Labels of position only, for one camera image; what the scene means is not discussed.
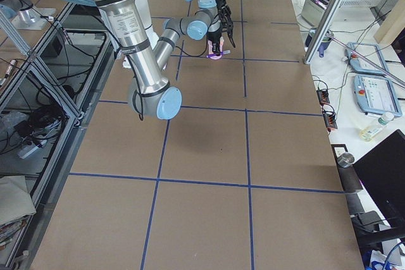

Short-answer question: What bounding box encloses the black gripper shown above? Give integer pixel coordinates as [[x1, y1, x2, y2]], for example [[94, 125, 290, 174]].
[[216, 0, 230, 21], [207, 16, 235, 55]]

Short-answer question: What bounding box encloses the purple highlighter pen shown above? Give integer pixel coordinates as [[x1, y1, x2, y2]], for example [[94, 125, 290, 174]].
[[206, 50, 231, 60]]

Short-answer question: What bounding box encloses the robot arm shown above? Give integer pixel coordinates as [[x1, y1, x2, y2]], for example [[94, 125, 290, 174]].
[[65, 0, 221, 120], [185, 0, 235, 55]]

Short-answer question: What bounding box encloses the pink mesh pen holder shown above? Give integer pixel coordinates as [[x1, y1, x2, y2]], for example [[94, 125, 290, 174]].
[[207, 37, 224, 60]]

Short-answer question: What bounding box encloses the silver white toaster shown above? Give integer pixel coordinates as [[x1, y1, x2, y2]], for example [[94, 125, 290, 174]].
[[301, 0, 331, 26]]

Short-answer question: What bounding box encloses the dark blue pot with lid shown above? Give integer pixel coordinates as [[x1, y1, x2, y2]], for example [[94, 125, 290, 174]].
[[305, 27, 333, 59]]

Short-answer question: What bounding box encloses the teach pendant tablet far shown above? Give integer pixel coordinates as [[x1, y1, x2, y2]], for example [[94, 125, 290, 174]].
[[346, 42, 389, 75]]

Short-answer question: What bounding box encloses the teach pendant tablet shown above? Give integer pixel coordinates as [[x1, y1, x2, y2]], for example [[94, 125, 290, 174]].
[[354, 74, 402, 117], [346, 42, 389, 75]]

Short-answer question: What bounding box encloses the teach pendant tablet near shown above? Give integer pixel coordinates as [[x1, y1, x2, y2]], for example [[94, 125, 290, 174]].
[[354, 74, 402, 117]]

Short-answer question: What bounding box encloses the wooden board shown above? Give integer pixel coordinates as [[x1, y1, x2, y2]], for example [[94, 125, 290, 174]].
[[374, 0, 404, 46]]

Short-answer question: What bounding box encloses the small metal cup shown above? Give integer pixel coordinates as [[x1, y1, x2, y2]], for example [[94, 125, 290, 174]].
[[337, 152, 355, 168]]

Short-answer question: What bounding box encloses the plastic bottle yellow liquid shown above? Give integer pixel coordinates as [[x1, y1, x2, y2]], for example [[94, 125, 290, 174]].
[[359, 112, 394, 142]]

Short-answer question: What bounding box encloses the black monitor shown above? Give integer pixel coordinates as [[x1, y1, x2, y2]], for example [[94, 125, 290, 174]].
[[354, 130, 404, 227]]

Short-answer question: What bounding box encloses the aluminium frame post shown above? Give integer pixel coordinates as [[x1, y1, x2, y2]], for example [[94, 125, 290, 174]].
[[304, 0, 342, 64]]

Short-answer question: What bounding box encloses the green handled reacher grabber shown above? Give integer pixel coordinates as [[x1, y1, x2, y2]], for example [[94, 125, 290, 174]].
[[326, 34, 404, 88]]

